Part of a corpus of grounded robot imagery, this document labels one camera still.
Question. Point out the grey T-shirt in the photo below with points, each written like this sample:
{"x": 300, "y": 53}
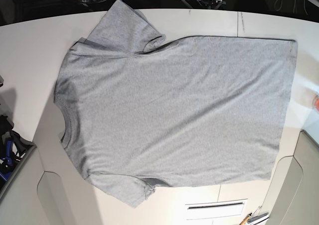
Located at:
{"x": 201, "y": 110}

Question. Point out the white vent panel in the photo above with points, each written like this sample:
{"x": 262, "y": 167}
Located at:
{"x": 215, "y": 210}

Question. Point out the tools at bottom edge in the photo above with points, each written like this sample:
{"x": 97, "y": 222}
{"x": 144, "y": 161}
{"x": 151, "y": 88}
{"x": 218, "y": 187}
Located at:
{"x": 254, "y": 219}

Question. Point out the blue and black equipment pile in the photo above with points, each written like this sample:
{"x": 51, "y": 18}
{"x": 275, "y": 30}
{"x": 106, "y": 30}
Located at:
{"x": 12, "y": 149}

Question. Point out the orange object at right edge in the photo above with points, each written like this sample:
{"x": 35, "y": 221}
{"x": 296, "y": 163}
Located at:
{"x": 316, "y": 103}

